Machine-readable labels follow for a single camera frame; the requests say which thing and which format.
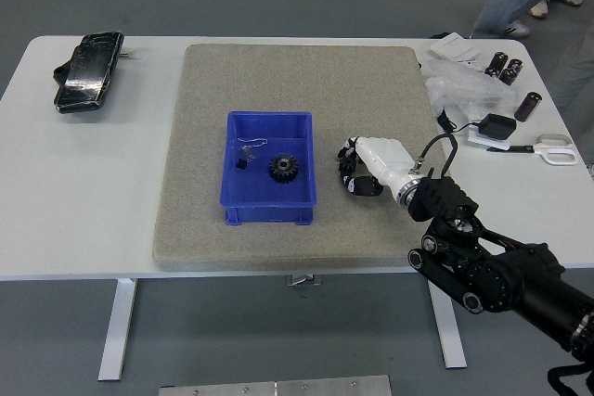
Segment large dark cylindrical capacitor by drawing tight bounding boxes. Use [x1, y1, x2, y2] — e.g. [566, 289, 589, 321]
[513, 91, 543, 122]

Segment white-handled scissors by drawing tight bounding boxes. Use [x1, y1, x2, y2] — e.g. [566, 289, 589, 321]
[485, 133, 579, 167]

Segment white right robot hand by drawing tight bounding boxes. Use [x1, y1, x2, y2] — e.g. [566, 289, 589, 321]
[337, 134, 417, 198]

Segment black power adapter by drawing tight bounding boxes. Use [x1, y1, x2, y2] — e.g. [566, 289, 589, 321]
[477, 112, 518, 142]

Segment metal bracket under table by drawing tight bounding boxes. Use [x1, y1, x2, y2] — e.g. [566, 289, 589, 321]
[284, 273, 323, 287]

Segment flat white box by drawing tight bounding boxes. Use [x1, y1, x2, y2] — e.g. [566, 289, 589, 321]
[429, 32, 482, 62]

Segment clear bubble wrap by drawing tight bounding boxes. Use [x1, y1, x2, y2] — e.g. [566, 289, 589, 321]
[422, 59, 516, 117]

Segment large black gear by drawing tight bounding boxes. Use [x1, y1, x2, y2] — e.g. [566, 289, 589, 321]
[267, 153, 300, 185]

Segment white pad under adapter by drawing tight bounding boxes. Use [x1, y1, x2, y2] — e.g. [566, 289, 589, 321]
[467, 129, 511, 149]

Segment grey metal plate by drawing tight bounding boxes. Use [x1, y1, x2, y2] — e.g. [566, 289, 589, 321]
[159, 374, 393, 396]

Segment black adapter cord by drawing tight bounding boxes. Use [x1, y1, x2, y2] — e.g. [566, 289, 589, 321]
[435, 108, 484, 136]

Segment blue plastic box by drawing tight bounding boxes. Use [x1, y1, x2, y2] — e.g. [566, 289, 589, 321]
[217, 110, 318, 226]

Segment white table leg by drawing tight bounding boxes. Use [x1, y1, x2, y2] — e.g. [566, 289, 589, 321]
[97, 277, 139, 382]
[426, 282, 468, 369]

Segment clear plastic bag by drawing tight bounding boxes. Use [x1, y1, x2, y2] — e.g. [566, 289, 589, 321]
[230, 135, 269, 163]

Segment grey-brown mat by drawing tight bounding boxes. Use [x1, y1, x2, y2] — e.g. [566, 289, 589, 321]
[152, 44, 471, 272]

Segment small black gear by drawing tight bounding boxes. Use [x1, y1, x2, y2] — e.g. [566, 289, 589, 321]
[338, 157, 362, 177]

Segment black wrapped device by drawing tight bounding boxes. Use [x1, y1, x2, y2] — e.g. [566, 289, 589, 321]
[52, 32, 125, 115]

